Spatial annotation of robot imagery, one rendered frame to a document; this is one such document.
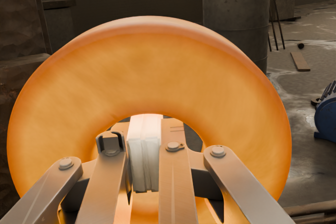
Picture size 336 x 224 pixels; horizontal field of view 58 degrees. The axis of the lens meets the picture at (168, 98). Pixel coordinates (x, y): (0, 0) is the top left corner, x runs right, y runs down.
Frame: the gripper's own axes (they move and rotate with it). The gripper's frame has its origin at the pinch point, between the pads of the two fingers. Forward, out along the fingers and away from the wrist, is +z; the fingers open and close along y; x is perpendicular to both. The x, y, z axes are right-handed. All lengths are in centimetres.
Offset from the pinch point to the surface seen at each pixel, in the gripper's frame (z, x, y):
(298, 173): 113, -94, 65
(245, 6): 237, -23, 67
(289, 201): 93, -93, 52
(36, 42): 31.8, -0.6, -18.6
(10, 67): 24.5, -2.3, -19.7
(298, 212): 12.4, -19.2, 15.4
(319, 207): 12.6, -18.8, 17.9
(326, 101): 139, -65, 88
